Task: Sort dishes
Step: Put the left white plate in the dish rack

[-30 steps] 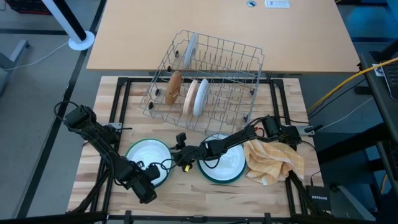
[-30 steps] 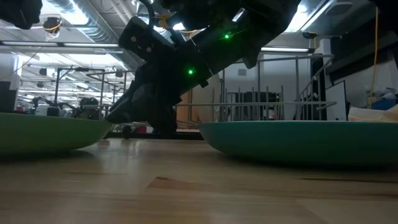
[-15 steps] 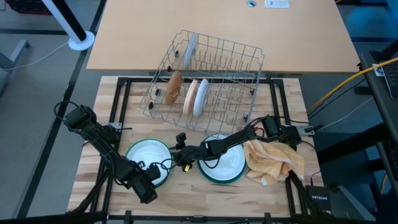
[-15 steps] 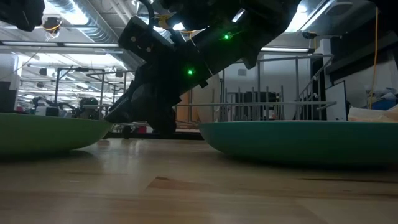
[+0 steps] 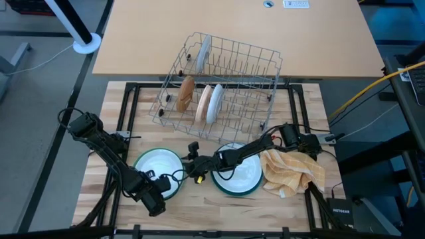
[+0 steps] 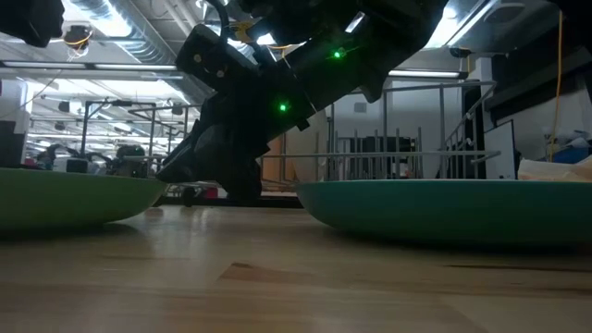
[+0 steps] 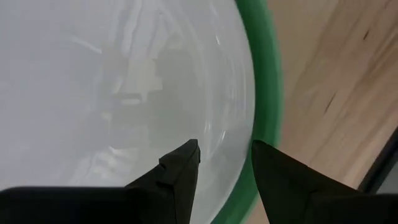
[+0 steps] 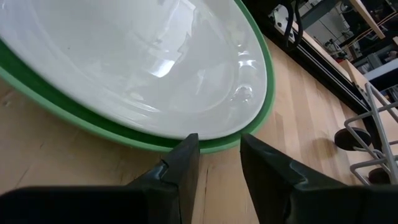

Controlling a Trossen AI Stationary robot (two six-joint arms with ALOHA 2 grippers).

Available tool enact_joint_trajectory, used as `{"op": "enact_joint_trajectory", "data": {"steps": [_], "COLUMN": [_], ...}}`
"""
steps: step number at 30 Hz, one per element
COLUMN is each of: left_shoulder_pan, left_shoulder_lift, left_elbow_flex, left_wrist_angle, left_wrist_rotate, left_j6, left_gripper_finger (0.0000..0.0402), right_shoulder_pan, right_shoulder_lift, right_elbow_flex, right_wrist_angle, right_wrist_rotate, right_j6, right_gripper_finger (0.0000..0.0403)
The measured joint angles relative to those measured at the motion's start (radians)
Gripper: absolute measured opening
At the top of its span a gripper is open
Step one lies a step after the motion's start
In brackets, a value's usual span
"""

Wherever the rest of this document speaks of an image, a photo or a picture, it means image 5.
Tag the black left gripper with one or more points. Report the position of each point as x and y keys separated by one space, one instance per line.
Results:
x=151 y=200

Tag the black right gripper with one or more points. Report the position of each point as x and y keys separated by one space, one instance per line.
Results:
x=206 y=164

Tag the white bowl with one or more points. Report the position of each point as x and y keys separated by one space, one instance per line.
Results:
x=156 y=162

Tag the green rimmed white plate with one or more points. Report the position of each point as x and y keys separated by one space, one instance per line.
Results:
x=141 y=156

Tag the dark rimmed white plate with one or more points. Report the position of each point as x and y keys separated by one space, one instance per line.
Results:
x=237 y=194

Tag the peach plate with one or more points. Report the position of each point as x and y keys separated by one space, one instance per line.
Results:
x=202 y=104

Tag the brown divided plate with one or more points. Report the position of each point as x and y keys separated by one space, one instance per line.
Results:
x=185 y=94

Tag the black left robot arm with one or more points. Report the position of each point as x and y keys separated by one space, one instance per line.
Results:
x=106 y=156

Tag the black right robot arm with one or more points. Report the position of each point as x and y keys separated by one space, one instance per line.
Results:
x=252 y=151

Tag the orange checked cloth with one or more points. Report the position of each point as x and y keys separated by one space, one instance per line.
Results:
x=289 y=172

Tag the light wood desk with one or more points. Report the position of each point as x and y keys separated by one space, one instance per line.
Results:
x=149 y=40

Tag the white black tower fan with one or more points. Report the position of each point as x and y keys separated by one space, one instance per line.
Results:
x=87 y=44

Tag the grey round desk grommet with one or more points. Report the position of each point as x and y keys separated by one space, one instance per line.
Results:
x=268 y=4

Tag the grey table leg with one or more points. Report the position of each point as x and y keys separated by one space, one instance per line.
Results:
x=20 y=53

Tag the white power outlet strip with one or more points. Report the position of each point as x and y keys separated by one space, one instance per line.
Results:
x=296 y=4

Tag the black equipment stand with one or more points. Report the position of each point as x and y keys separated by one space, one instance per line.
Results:
x=408 y=132

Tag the red black crate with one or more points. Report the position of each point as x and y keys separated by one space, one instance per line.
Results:
x=26 y=6

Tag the white sticker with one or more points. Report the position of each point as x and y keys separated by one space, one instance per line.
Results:
x=404 y=75

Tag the black keyboard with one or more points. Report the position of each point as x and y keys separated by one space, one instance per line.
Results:
x=419 y=86

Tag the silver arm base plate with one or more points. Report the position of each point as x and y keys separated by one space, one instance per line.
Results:
x=122 y=134
x=327 y=138

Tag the black Netgear network switch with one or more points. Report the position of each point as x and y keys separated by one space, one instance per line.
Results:
x=341 y=212

